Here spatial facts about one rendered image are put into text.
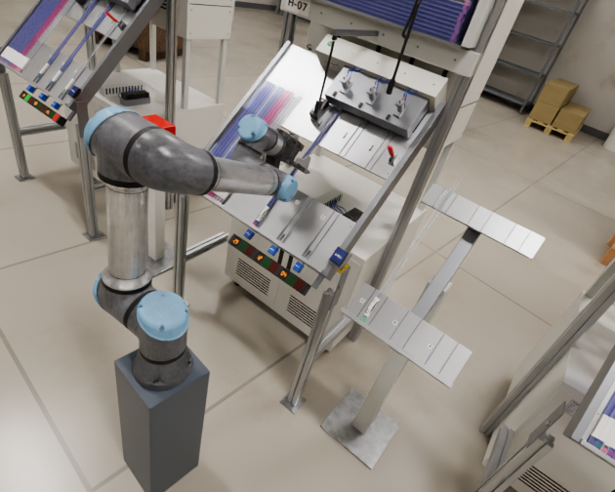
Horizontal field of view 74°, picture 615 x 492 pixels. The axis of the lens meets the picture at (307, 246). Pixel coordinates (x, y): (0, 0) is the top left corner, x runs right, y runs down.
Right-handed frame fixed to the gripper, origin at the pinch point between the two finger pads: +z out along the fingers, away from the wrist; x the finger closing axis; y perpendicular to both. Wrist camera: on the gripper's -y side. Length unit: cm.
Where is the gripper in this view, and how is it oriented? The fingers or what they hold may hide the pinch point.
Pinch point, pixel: (296, 167)
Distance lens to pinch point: 146.1
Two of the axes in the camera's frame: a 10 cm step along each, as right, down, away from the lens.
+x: -7.8, -5.0, 3.8
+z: 3.8, 1.0, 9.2
